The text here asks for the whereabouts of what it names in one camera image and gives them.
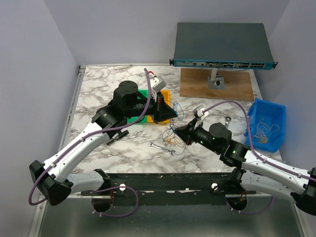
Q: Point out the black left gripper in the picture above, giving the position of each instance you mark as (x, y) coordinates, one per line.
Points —
(163, 111)

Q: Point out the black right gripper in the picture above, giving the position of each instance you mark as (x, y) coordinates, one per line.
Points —
(186, 133)

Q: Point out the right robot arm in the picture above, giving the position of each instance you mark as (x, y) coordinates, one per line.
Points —
(298, 185)

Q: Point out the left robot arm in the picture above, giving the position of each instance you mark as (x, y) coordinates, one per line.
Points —
(54, 177)

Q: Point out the yellow plastic bin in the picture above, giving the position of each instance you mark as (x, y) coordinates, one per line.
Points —
(167, 97)

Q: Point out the silver open-end wrench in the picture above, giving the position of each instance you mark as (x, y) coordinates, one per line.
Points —
(170, 151)

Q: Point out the green plastic bin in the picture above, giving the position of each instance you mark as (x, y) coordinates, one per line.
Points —
(143, 93)

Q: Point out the brown wooden board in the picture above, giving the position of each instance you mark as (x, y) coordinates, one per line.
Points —
(193, 84)

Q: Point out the silver ratchet wrench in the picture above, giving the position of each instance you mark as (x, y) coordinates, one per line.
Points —
(227, 121)

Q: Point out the black T-shaped tool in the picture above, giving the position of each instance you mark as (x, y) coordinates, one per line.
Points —
(119, 136)

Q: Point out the grey metal stand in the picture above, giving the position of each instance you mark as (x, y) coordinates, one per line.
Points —
(215, 80)

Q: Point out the blue plastic bin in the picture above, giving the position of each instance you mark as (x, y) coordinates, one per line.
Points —
(267, 125)

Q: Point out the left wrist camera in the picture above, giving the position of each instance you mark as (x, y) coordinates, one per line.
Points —
(157, 84)

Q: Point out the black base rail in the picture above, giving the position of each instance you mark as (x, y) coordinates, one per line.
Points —
(169, 188)

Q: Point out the grey network switch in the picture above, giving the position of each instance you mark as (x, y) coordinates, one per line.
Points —
(222, 46)

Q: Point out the aluminium frame rail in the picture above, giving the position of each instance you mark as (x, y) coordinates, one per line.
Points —
(39, 208)

